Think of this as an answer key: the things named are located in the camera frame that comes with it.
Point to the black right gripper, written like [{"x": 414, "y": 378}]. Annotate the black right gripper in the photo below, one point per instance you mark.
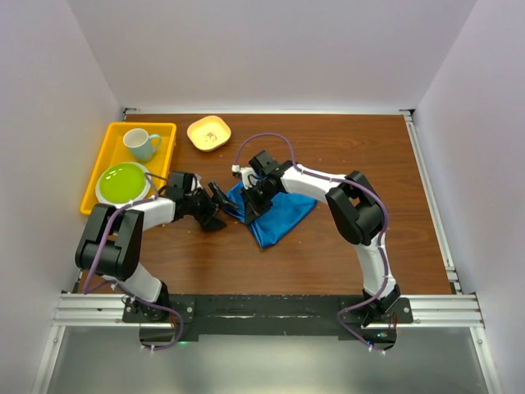
[{"x": 253, "y": 209}]

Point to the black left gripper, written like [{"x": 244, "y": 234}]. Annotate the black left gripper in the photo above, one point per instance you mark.
[{"x": 207, "y": 220}]

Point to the blue cloth napkin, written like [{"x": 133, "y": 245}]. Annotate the blue cloth napkin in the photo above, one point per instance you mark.
[{"x": 286, "y": 213}]

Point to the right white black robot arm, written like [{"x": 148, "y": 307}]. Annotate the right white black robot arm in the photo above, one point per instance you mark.
[{"x": 360, "y": 217}]

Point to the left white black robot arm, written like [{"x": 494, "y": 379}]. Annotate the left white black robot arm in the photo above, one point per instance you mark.
[{"x": 111, "y": 242}]

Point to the yellow square bowl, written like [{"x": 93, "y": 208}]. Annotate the yellow square bowl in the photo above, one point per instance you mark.
[{"x": 208, "y": 133}]

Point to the green plate white rim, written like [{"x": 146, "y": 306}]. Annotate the green plate white rim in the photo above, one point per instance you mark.
[{"x": 122, "y": 183}]

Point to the light blue ceramic mug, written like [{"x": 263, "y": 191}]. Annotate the light blue ceramic mug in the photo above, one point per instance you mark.
[{"x": 141, "y": 144}]

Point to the yellow plastic tray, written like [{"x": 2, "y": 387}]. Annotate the yellow plastic tray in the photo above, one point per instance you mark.
[{"x": 113, "y": 151}]

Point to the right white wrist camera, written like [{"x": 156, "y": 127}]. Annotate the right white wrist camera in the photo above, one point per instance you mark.
[{"x": 246, "y": 174}]

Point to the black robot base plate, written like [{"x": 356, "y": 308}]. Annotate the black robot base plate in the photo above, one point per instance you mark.
[{"x": 271, "y": 315}]

